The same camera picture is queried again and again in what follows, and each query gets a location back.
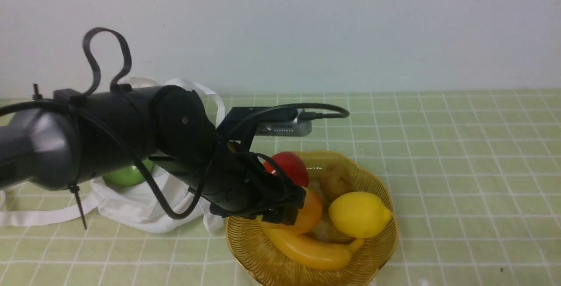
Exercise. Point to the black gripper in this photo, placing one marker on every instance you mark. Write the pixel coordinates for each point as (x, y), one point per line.
(231, 180)

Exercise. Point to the orange yellow mango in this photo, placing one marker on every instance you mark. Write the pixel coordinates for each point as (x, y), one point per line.
(307, 217)

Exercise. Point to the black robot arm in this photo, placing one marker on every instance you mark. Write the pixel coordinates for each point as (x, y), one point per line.
(59, 143)

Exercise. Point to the amber ribbed fruit bowl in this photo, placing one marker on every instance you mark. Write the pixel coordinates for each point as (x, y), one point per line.
(256, 253)

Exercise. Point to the white cloth tote bag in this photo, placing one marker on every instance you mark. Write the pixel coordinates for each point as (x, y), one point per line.
(135, 206)

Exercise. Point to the red apple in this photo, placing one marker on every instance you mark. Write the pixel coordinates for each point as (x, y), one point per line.
(292, 165)

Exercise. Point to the yellow banana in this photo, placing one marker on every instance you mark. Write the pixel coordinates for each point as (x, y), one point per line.
(312, 253)

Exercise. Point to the brown kiwi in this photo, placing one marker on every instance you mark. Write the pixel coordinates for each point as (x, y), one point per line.
(335, 181)

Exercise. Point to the yellow lemon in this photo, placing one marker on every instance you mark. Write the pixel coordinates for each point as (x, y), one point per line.
(359, 215)

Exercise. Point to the green apple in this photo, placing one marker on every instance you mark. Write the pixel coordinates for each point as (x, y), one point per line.
(126, 177)

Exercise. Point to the green checkered tablecloth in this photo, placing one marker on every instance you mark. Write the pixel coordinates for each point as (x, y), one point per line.
(474, 176)

